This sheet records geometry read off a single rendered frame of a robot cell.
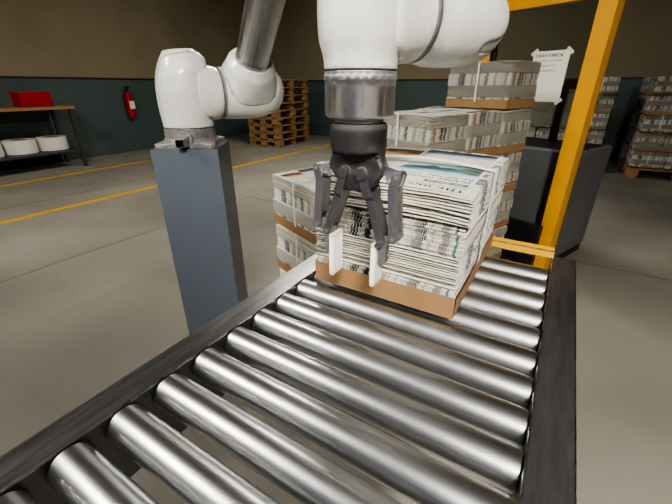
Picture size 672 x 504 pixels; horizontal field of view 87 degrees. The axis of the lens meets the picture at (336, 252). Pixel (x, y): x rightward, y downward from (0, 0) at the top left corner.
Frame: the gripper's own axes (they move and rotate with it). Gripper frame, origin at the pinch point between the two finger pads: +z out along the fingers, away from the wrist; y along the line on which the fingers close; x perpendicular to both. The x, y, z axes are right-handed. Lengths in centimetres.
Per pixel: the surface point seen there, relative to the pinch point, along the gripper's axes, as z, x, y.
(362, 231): -0.2, -10.8, 4.4
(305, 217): 23, -64, 57
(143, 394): 13.4, 26.9, 17.6
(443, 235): -2.5, -10.8, -10.2
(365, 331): 13.5, -1.0, -1.8
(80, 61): -62, -315, 703
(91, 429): 13.2, 33.6, 17.6
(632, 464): 93, -77, -68
